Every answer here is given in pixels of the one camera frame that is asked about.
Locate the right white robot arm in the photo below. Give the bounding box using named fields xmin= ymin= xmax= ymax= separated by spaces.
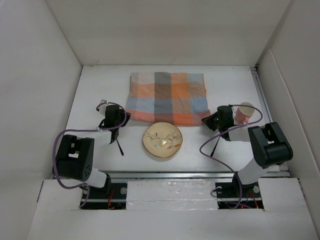
xmin=201 ymin=102 xmax=293 ymax=197

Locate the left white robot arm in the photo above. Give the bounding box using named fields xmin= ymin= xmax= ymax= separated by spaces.
xmin=52 ymin=103 xmax=131 ymax=199

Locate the aluminium front rail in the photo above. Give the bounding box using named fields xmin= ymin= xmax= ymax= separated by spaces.
xmin=53 ymin=170 xmax=291 ymax=180

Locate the aluminium rail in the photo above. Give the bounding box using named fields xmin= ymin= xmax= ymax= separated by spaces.
xmin=250 ymin=67 xmax=289 ymax=172
xmin=53 ymin=170 xmax=291 ymax=180

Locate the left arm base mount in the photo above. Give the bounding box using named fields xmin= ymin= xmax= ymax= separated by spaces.
xmin=80 ymin=182 xmax=128 ymax=210

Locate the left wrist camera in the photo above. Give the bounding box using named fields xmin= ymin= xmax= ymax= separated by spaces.
xmin=96 ymin=99 xmax=108 ymax=116

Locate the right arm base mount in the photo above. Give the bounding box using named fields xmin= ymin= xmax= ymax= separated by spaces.
xmin=210 ymin=182 xmax=264 ymax=210

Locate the pink ceramic cup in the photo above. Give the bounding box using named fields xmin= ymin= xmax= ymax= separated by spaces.
xmin=234 ymin=102 xmax=255 ymax=124

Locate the black metal spoon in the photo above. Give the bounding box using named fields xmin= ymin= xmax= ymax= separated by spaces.
xmin=210 ymin=136 xmax=221 ymax=157

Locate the beige floral ceramic plate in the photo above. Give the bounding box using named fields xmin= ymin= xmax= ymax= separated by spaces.
xmin=142 ymin=122 xmax=183 ymax=159

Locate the black metal fork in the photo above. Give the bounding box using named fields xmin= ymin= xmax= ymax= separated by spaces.
xmin=116 ymin=139 xmax=124 ymax=156

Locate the aluminium right side rail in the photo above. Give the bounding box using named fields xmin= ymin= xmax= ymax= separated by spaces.
xmin=250 ymin=67 xmax=289 ymax=172

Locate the checkered orange blue cloth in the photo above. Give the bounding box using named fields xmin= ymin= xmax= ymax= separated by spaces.
xmin=125 ymin=72 xmax=211 ymax=126

